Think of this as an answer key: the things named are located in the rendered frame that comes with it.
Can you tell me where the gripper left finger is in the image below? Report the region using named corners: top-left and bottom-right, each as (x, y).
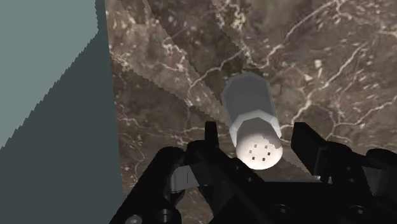
top-left (109, 120), bottom-right (265, 224)

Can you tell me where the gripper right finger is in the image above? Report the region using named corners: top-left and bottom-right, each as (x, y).
top-left (290, 122), bottom-right (397, 224)

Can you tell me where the white salt shaker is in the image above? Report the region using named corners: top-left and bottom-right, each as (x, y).
top-left (220, 71), bottom-right (284, 171)

